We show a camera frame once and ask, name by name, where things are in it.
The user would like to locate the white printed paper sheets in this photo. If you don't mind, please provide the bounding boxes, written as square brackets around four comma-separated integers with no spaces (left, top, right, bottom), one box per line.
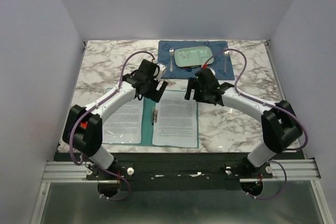
[152,96,198,148]

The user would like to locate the teal file folder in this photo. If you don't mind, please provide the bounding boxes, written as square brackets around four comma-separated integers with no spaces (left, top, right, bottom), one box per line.
[101,87,200,149]

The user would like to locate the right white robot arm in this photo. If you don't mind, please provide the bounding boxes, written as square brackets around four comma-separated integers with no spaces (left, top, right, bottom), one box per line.
[184,68,303,178]

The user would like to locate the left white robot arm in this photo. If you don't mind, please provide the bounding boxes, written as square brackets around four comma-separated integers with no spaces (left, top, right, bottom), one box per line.
[62,59,167,179]

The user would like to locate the silver folder clip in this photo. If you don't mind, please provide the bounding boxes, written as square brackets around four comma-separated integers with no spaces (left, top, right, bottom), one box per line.
[151,107,158,125]

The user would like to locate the printed sheet in folder pocket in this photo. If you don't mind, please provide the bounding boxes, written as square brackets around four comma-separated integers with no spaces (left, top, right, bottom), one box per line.
[102,98,143,145]

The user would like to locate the light green divided plate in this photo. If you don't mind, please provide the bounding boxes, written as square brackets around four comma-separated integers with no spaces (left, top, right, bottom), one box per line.
[174,46,213,68]

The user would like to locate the blue cloth placemat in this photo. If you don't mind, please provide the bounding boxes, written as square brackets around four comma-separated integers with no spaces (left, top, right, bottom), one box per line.
[157,40,235,81]

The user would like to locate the silver fork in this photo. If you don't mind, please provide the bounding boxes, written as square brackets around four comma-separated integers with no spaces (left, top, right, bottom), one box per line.
[169,48,174,72]

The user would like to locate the silver spoon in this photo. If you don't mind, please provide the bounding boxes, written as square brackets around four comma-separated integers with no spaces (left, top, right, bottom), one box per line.
[223,48,229,73]

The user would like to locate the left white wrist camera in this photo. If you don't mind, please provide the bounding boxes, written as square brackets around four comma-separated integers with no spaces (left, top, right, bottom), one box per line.
[154,63,166,80]

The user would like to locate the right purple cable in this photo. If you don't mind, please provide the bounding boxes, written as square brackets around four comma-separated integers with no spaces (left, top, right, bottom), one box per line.
[203,48,309,200]

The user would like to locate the purple cable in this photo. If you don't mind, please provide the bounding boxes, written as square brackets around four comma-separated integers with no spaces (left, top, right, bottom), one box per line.
[68,50,155,201]
[203,48,309,200]

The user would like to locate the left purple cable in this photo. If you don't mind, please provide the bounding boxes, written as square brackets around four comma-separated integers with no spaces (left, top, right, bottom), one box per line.
[68,50,155,201]

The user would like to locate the black mounting base plate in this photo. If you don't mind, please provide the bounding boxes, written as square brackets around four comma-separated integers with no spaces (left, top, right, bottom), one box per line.
[86,153,272,195]

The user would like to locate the aluminium frame rail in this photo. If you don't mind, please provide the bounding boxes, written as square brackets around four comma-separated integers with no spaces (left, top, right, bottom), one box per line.
[30,159,334,223]

